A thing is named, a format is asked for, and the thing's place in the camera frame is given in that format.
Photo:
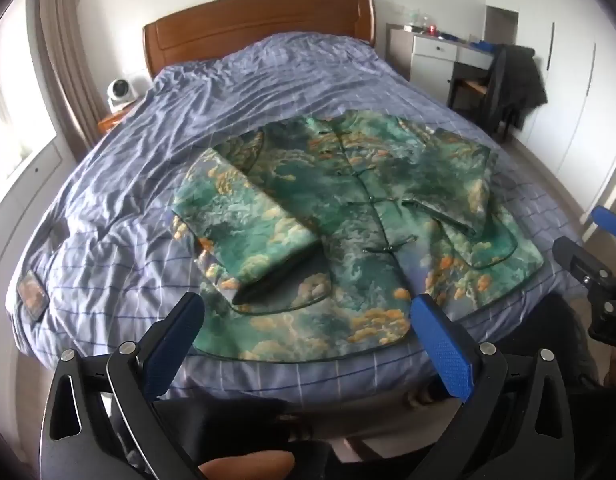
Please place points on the small white fan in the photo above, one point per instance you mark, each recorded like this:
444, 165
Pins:
120, 91

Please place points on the wooden chair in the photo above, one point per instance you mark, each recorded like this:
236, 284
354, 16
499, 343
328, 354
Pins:
470, 87

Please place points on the green printed jacket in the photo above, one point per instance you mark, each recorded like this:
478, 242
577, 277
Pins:
298, 200

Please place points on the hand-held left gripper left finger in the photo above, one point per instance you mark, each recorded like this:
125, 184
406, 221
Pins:
180, 330

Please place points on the blue box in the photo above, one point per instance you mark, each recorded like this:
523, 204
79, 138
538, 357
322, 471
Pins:
484, 46

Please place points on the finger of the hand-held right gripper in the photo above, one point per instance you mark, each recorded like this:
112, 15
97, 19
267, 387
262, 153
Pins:
610, 219
570, 255

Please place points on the wooden headboard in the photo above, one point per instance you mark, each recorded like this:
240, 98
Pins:
258, 20

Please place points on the person's left hand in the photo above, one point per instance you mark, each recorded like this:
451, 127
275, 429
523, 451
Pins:
253, 467

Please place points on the bright window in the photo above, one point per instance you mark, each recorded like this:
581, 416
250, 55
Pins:
13, 110

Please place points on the brown duvet patch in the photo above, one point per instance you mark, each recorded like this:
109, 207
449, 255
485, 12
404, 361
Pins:
33, 296

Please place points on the white window sill panel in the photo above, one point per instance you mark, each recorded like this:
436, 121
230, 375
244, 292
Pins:
23, 190

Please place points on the beige curtain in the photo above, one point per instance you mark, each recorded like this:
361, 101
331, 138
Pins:
68, 60

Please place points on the black chair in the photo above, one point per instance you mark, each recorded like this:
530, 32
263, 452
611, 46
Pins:
520, 85

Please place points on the white desk with drawers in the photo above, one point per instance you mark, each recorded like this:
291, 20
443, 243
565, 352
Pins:
428, 50

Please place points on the person's dark pants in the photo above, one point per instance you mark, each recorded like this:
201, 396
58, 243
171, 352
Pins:
308, 425

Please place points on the clear glass jar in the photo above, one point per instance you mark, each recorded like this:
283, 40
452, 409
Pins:
419, 19

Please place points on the wooden nightstand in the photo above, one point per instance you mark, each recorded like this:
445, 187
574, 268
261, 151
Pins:
110, 120

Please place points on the white wardrobe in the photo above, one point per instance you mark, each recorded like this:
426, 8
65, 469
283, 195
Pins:
573, 85

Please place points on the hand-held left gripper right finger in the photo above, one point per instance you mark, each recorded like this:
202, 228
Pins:
440, 340

